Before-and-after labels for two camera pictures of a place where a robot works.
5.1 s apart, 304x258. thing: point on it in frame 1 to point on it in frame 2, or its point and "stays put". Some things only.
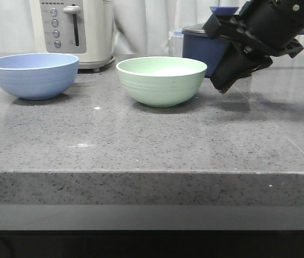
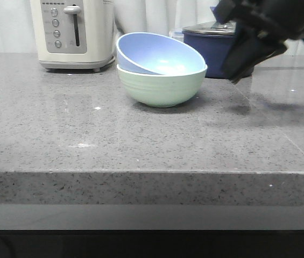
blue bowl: (35, 76) to (153, 53)
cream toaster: (82, 28) stays put
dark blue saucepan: (196, 43) stays put
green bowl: (161, 81) stays put
